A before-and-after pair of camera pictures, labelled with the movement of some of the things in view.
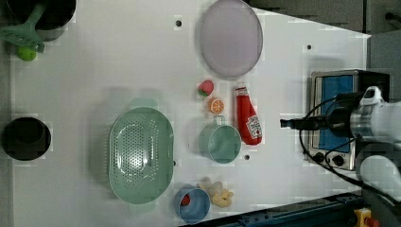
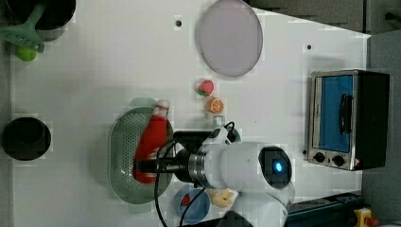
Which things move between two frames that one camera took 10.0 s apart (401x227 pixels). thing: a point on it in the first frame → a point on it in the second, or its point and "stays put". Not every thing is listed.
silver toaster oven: (327, 149) stays put
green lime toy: (26, 54) stays put
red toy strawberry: (206, 88) stays put
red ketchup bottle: (250, 130) → (150, 138)
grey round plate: (231, 39) stays put
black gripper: (337, 121) → (189, 141)
